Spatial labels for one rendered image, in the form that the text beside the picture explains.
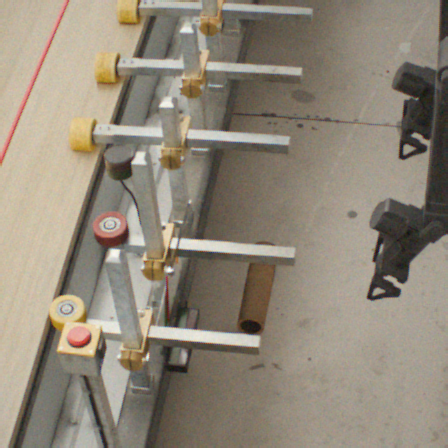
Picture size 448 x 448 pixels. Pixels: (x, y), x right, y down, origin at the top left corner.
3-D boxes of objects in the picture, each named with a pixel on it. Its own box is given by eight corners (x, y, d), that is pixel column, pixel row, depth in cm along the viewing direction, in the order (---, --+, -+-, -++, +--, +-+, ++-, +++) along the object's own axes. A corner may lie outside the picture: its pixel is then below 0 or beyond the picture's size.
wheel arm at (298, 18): (312, 16, 324) (312, 5, 322) (311, 24, 322) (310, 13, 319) (130, 7, 332) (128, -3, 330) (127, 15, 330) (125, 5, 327)
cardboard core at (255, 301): (277, 242, 385) (263, 319, 366) (278, 259, 391) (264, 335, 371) (251, 240, 386) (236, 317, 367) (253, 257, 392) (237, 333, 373)
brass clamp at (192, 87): (213, 64, 314) (211, 50, 311) (203, 99, 306) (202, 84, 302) (189, 63, 315) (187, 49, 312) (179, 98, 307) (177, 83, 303)
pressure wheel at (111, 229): (136, 244, 292) (130, 211, 283) (129, 271, 287) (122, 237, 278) (103, 242, 293) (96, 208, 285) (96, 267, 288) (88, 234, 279)
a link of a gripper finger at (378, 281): (353, 301, 249) (377, 278, 242) (358, 273, 253) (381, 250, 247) (381, 314, 250) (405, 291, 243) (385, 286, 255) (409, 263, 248)
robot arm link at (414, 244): (437, 243, 237) (439, 221, 241) (408, 228, 236) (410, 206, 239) (419, 261, 242) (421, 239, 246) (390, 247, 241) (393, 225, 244)
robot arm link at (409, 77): (461, 83, 259) (462, 57, 265) (413, 63, 258) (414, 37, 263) (436, 119, 268) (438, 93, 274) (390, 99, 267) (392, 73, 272)
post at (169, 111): (194, 236, 315) (176, 94, 280) (191, 247, 313) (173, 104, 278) (180, 235, 316) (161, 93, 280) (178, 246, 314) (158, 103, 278)
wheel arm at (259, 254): (296, 258, 283) (295, 245, 279) (294, 269, 280) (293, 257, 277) (108, 242, 290) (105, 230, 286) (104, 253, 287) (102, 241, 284)
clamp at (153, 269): (176, 238, 289) (174, 223, 286) (165, 283, 280) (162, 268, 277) (152, 236, 290) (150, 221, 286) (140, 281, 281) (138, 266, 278)
